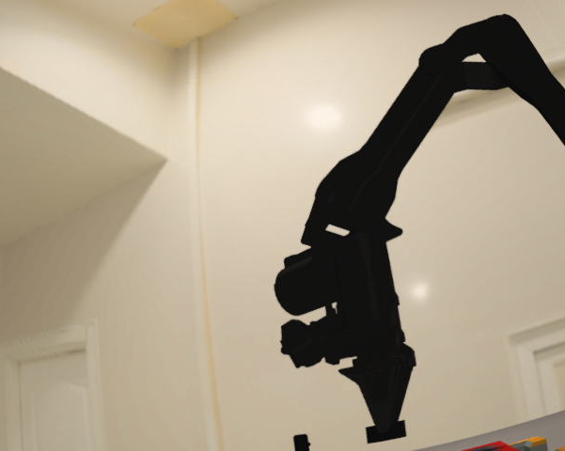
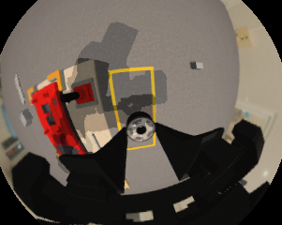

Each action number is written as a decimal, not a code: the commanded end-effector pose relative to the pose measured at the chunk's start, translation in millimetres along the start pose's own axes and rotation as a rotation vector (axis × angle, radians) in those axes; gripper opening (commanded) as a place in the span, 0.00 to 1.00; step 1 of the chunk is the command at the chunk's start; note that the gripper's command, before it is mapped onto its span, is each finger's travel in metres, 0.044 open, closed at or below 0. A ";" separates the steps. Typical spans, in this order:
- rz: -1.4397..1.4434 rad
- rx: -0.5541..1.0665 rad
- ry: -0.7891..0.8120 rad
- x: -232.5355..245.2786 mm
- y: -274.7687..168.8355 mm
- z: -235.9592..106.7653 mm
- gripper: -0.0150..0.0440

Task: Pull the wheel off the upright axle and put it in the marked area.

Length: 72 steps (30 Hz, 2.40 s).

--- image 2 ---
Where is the beige flat bar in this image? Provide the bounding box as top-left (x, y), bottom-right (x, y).
top-left (14, 72), bottom-right (25, 105)

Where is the yellow rectangular outline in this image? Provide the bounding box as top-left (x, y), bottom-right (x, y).
top-left (108, 67), bottom-right (156, 150)

